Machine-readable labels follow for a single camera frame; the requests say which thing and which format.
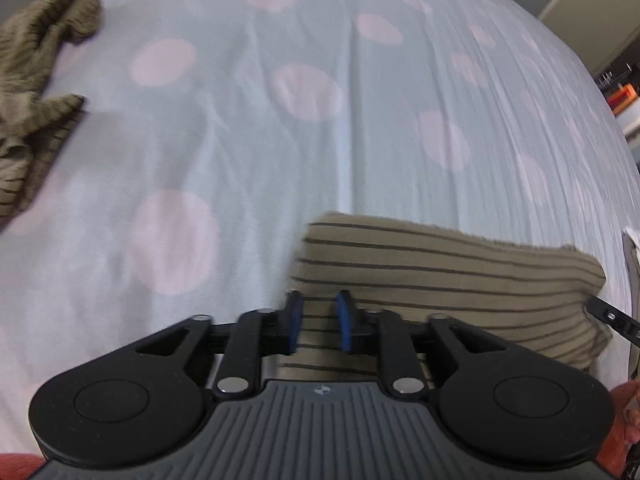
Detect orange box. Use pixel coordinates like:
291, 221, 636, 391
606, 84, 639, 112

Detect white shelving unit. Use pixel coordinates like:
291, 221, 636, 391
537, 0, 640, 137

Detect tan striped pants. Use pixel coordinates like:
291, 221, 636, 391
0, 0, 104, 219

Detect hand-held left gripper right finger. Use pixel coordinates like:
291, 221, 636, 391
334, 289, 506, 400

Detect tan striped button shirt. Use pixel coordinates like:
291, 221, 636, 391
277, 212, 615, 387

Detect pile of white clothes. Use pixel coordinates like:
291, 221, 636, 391
621, 226, 640, 292

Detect polka dot bed sheet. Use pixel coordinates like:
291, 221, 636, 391
0, 0, 640, 461

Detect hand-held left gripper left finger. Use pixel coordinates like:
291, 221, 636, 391
135, 290, 306, 400

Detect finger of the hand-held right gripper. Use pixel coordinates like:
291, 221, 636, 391
582, 294, 640, 350

